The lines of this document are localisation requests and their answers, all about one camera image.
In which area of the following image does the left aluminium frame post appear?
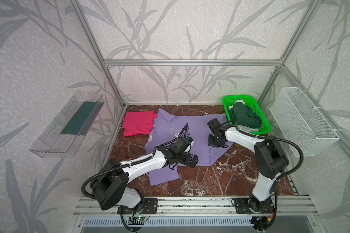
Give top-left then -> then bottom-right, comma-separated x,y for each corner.
71,0 -> 125,108

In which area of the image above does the folded magenta t-shirt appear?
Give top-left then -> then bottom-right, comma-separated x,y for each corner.
122,111 -> 157,137

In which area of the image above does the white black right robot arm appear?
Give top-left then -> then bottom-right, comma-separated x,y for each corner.
208,126 -> 291,213

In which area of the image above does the green circuit board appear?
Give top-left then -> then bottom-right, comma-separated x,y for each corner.
129,215 -> 150,225

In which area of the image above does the purple printed t-shirt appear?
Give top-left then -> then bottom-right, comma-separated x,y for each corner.
144,108 -> 234,186

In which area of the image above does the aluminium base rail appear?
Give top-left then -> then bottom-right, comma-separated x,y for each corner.
73,196 -> 318,217

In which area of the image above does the white wire mesh basket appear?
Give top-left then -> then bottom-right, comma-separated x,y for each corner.
270,87 -> 339,157

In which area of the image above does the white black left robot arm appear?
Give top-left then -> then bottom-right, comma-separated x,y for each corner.
82,145 -> 198,213

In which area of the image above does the aluminium horizontal frame bar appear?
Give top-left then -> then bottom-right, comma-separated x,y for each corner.
103,59 -> 281,67

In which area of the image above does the green plastic basket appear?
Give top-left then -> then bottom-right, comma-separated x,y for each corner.
222,95 -> 271,135

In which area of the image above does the clear plastic wall tray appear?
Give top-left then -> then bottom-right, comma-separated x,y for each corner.
29,91 -> 105,158

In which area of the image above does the dark green t-shirt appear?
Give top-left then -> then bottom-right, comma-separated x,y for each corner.
228,103 -> 262,129

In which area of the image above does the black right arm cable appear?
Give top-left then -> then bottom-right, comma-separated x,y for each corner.
221,120 -> 304,231

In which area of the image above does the aluminium frame post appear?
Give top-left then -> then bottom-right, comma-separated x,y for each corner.
71,0 -> 125,108
258,0 -> 322,106

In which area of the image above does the white t-shirt in basket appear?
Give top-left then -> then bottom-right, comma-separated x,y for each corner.
234,100 -> 246,105

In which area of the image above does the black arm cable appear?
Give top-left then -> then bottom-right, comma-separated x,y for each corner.
81,123 -> 190,200
221,120 -> 304,231

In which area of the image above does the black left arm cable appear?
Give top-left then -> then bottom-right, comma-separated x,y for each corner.
81,123 -> 190,200

